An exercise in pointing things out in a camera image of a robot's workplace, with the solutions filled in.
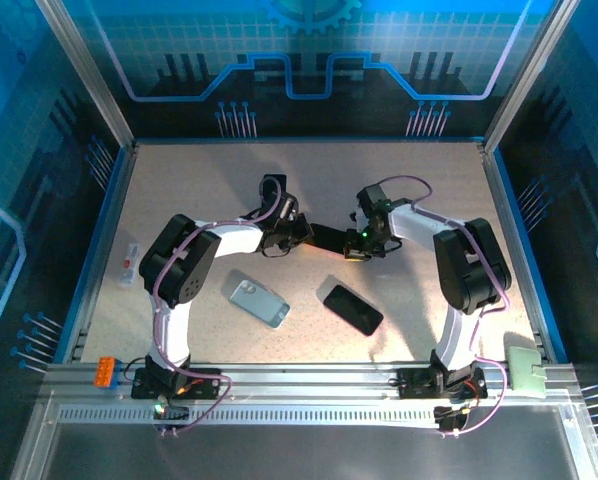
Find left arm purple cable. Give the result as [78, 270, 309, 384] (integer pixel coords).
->
[151, 177, 284, 437]

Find black smartphone pink edge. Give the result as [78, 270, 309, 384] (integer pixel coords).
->
[322, 284, 385, 337]

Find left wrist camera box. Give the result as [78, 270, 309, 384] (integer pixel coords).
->
[278, 192, 300, 220]

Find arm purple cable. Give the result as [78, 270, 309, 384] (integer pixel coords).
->
[376, 174, 511, 439]
[151, 177, 284, 437]

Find aluminium mounting rail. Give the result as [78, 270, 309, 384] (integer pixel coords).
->
[37, 362, 588, 401]

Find perforated metal cable duct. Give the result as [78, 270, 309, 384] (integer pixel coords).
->
[57, 405, 443, 426]

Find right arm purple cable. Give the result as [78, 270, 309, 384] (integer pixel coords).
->
[376, 174, 511, 439]

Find orange connector block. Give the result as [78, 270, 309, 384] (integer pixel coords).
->
[93, 356, 116, 389]

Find light blue phone case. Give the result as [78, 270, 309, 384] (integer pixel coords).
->
[228, 278, 291, 330]

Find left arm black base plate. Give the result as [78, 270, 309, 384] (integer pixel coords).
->
[131, 367, 224, 401]

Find black smartphone silver edge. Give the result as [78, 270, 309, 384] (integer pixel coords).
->
[308, 223, 353, 255]

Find grey metal front panel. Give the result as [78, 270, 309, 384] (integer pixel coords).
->
[8, 394, 598, 480]

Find black plug with yellow connector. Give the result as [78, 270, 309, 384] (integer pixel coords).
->
[433, 404, 473, 437]

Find aluminium side rail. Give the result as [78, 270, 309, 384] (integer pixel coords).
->
[478, 142, 560, 364]
[61, 142, 141, 364]

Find black plug with green light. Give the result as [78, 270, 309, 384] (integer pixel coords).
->
[152, 402, 190, 435]

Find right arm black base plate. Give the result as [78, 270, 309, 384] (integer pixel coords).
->
[396, 366, 489, 401]

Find pale green bracket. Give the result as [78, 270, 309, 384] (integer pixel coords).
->
[507, 345, 549, 400]

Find aluminium frame post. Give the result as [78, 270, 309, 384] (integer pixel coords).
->
[32, 0, 139, 151]
[481, 0, 583, 154]

